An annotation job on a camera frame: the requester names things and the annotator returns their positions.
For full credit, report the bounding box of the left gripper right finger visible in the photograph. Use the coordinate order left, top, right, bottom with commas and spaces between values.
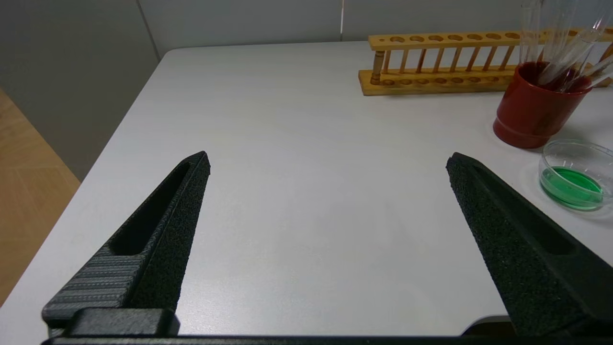
446, 152, 613, 338

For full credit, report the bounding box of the red plastic cup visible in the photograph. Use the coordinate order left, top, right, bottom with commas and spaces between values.
492, 61, 593, 149

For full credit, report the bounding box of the clear glass beaker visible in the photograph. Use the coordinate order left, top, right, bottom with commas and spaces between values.
537, 138, 613, 213

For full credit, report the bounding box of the wooden test tube rack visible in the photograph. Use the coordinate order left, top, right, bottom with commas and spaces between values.
358, 28, 613, 97

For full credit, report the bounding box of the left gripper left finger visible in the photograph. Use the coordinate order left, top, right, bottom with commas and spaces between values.
42, 151, 211, 338

